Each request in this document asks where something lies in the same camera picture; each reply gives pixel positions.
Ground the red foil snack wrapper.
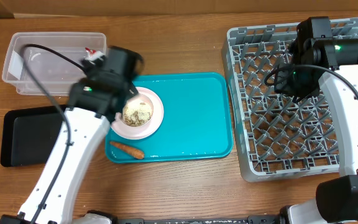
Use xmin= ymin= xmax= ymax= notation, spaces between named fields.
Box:
xmin=85 ymin=47 xmax=105 ymax=61

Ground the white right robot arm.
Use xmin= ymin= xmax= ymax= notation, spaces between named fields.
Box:
xmin=282 ymin=65 xmax=358 ymax=223

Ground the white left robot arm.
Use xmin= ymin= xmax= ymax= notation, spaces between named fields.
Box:
xmin=0 ymin=82 xmax=138 ymax=223

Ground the pink plate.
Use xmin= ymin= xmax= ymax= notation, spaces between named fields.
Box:
xmin=111 ymin=87 xmax=164 ymax=140

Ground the clear plastic bin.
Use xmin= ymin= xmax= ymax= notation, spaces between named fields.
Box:
xmin=2 ymin=32 xmax=107 ymax=96

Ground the grey dish rack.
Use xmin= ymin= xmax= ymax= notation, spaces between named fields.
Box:
xmin=222 ymin=17 xmax=358 ymax=182

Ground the orange carrot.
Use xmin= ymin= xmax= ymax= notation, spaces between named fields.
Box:
xmin=109 ymin=141 xmax=145 ymax=159

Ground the teal plastic tray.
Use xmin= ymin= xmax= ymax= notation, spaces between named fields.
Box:
xmin=105 ymin=72 xmax=234 ymax=164

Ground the black tray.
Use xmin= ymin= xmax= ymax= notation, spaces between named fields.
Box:
xmin=0 ymin=106 xmax=63 ymax=167

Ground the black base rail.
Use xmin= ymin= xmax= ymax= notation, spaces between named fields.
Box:
xmin=116 ymin=215 xmax=287 ymax=224

